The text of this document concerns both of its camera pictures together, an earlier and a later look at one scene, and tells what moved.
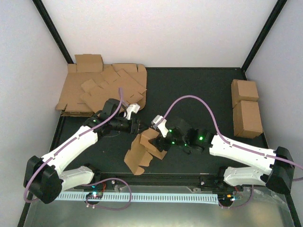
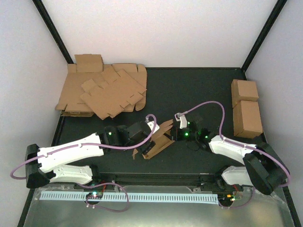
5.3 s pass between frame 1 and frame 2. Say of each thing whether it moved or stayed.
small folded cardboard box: stayed
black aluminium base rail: stayed
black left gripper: moved
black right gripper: moved
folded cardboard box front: stayed
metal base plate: stayed
